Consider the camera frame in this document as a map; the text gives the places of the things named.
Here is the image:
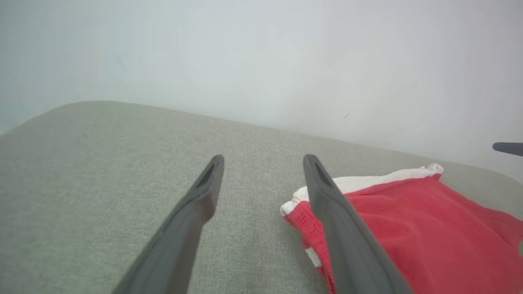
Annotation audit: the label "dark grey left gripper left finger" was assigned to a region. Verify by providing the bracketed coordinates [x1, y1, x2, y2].
[112, 154, 225, 294]

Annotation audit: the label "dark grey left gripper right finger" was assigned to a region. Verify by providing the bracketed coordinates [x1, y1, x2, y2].
[303, 154, 413, 294]

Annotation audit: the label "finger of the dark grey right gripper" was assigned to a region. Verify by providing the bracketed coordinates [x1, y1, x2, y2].
[492, 142, 523, 157]

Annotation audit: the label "red shorts with white trim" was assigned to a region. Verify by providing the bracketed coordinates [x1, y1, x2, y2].
[280, 163, 523, 294]

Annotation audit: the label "grey fabric sofa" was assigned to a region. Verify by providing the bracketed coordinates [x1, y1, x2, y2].
[0, 100, 523, 294]

